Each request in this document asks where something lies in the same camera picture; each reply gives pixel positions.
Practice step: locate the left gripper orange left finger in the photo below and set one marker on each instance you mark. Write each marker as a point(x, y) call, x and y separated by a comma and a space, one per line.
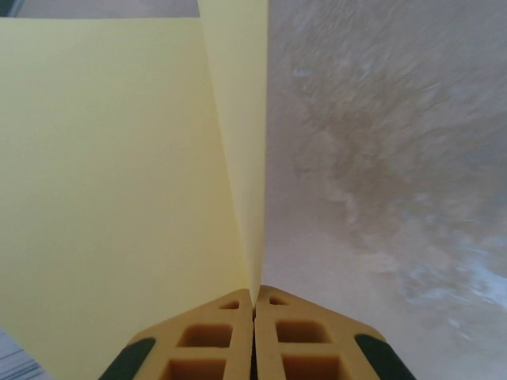
point(241, 348)

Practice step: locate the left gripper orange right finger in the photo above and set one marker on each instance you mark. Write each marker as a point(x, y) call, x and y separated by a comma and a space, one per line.
point(265, 348)

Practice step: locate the yellow paper sheet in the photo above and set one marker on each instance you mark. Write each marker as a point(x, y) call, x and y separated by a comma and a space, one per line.
point(119, 158)

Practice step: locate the wide aluminium mounting rail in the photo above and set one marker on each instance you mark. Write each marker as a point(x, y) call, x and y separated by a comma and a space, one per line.
point(20, 362)

